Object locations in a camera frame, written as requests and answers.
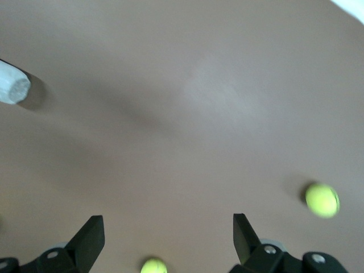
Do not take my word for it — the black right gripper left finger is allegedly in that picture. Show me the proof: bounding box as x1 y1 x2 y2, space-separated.
0 215 106 273

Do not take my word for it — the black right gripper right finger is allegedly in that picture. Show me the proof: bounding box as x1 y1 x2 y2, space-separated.
229 213 349 273

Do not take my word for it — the yellow tennis ball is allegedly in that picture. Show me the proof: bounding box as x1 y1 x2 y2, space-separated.
305 183 341 219
140 257 168 273

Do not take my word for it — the white blue tennis ball can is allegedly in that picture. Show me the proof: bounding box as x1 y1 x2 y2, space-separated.
0 58 32 106

